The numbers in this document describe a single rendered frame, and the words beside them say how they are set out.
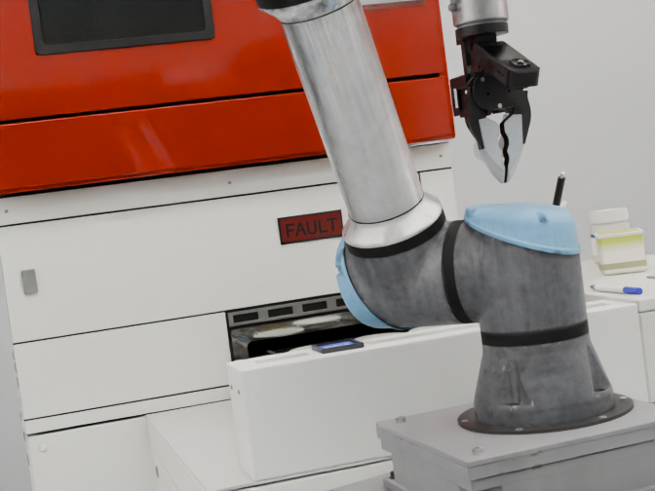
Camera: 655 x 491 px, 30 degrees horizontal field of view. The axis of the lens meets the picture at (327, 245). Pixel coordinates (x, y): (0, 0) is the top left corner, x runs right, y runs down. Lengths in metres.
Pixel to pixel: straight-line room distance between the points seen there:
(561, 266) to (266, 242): 0.94
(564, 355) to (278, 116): 0.95
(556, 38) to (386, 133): 2.77
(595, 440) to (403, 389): 0.39
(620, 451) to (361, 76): 0.46
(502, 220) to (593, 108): 2.79
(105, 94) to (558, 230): 0.99
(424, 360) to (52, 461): 0.80
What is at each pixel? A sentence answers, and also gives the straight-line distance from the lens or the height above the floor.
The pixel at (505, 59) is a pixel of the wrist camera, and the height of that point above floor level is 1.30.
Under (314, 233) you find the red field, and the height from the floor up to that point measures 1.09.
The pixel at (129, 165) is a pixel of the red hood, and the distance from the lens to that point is 2.07.
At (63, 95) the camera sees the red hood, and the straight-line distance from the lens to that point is 2.07.
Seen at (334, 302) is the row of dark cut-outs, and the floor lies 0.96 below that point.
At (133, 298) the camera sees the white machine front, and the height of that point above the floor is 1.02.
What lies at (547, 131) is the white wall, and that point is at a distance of 3.99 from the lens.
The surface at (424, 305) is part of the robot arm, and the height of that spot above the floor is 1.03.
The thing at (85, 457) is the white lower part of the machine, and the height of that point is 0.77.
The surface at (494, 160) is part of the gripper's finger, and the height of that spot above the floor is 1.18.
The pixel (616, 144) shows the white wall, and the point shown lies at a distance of 4.10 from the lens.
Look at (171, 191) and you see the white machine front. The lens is 2.12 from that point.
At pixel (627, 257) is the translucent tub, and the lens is 2.05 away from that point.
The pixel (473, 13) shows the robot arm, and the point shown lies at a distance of 1.65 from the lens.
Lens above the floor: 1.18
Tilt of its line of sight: 3 degrees down
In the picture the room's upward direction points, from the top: 7 degrees counter-clockwise
